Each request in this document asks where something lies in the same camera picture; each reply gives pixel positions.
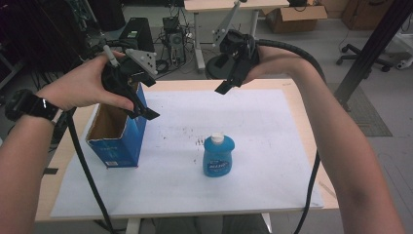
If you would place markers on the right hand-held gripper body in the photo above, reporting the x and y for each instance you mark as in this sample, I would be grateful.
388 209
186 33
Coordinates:
240 47

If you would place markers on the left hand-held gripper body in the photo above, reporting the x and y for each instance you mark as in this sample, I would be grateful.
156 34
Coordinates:
118 76

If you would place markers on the person's right hand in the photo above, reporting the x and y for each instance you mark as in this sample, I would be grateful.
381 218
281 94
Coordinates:
276 61

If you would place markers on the person's left hand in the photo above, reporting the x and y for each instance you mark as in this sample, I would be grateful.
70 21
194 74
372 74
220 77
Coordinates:
81 86

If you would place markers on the round black stand base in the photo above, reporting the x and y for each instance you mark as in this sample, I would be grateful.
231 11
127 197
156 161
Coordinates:
216 66

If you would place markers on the open blue cardboard box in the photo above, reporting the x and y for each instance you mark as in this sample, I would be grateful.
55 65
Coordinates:
126 143

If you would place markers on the black computer case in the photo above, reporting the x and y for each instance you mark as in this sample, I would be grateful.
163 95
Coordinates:
138 34

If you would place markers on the light wooden desk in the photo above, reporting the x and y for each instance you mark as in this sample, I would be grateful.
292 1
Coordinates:
220 5

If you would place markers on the grey computer tower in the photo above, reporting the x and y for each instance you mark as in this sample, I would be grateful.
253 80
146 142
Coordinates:
176 44

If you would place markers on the white table sheet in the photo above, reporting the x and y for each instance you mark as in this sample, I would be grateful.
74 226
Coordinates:
253 130

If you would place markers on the open brown cardboard box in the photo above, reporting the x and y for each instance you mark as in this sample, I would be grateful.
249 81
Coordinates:
293 21

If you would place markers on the blue dish soap bottle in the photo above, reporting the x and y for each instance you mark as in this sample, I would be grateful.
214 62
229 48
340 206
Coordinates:
218 159

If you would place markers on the black wristwatch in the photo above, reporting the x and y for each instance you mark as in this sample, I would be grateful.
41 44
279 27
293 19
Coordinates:
29 105

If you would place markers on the black curtain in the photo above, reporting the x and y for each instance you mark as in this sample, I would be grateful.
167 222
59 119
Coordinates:
35 29

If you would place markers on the black office chair base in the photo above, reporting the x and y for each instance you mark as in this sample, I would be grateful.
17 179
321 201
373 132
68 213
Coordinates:
360 58

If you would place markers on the closed brown cardboard box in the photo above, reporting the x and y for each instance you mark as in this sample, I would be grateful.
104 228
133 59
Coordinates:
360 14

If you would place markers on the black metal stand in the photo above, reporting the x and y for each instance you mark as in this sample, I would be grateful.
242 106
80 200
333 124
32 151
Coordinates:
370 52

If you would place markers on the grey floor mat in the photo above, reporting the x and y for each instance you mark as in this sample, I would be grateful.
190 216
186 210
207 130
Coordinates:
367 113

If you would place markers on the white device on floor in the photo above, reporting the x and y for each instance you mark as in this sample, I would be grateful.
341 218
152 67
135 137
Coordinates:
405 63

